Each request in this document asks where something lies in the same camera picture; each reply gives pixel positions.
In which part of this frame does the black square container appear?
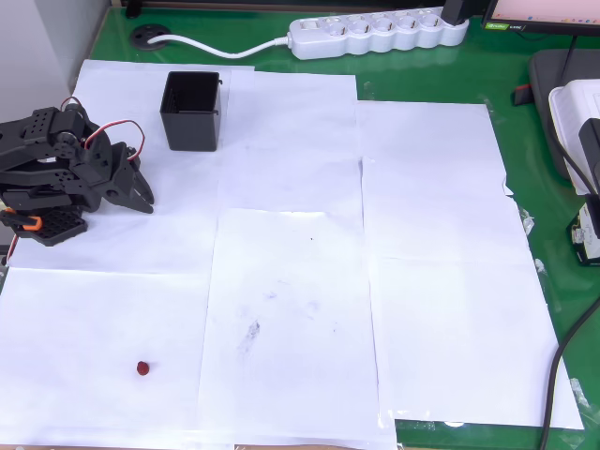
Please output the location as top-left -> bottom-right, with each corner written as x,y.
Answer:
158,70 -> 225,152

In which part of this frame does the white paper sheet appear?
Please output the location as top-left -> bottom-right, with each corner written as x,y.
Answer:
367,255 -> 586,430
354,99 -> 535,263
216,68 -> 366,221
5,144 -> 224,276
60,59 -> 257,156
0,265 -> 235,450
195,207 -> 399,449

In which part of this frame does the black orange table clamp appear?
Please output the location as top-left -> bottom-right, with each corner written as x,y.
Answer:
0,209 -> 44,234

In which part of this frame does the black round desk grommet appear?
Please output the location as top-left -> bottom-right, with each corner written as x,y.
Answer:
130,25 -> 171,50

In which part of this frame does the white power strip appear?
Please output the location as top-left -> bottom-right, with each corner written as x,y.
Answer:
287,7 -> 471,61

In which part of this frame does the black plug adapter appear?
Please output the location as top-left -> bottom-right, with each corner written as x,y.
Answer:
442,0 -> 470,25

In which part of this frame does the small black red device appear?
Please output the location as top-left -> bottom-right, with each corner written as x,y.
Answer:
511,82 -> 533,107

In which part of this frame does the dark grey rounded pad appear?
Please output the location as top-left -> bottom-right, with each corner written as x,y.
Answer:
528,49 -> 600,182

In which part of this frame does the white plastic container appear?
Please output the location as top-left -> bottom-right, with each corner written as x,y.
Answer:
547,79 -> 600,196

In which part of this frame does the black computer monitor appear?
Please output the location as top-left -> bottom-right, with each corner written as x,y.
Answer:
485,0 -> 600,37

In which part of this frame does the black webcam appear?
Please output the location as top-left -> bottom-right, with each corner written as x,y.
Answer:
577,117 -> 600,194

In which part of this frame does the white power strip cable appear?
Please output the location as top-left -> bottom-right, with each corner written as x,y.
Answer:
147,35 -> 292,60

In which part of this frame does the black webcam cable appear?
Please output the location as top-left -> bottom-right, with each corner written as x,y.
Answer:
555,133 -> 600,196

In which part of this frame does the thin black cable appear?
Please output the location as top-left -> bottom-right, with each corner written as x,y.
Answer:
560,35 -> 578,89

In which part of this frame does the thick black cable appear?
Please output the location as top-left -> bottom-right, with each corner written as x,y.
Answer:
538,297 -> 600,450

